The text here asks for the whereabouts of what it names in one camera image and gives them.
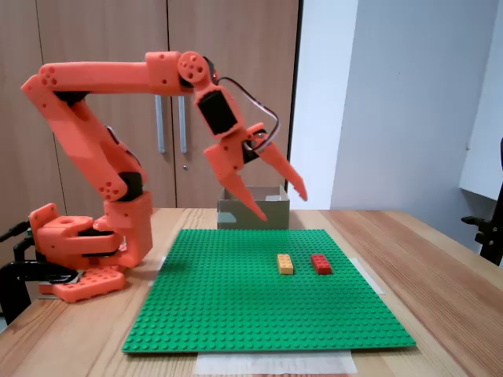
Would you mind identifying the red lego block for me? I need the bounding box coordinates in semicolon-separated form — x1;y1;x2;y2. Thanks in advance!
310;254;333;275

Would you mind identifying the open cardboard box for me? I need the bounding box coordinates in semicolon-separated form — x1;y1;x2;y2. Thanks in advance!
217;185;291;230

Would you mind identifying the yellow lego block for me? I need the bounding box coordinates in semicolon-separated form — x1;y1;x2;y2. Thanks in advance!
276;253;296;276

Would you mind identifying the green lego baseplate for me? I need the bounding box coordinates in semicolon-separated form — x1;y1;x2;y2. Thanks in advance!
121;229;417;355

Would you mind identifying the translucent masking tape strip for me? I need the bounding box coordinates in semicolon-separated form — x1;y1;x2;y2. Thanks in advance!
195;350;358;376
148;257;168;287
351;257;385;295

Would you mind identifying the brown wooden cabinet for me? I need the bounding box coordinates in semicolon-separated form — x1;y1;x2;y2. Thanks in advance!
0;0;304;210

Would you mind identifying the black stand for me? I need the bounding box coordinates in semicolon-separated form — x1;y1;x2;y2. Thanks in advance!
461;136;503;268

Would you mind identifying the black table clamp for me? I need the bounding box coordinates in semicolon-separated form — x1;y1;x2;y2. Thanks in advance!
0;258;79;327

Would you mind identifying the thin servo cable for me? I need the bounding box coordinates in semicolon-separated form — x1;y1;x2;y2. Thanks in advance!
218;76;281;152

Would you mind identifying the silver cabinet door handle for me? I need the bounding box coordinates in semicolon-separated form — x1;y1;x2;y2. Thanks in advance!
178;93;189;154
155;93;166;154

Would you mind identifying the black cable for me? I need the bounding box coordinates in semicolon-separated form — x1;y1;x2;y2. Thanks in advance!
0;221;32;243
13;235;39;263

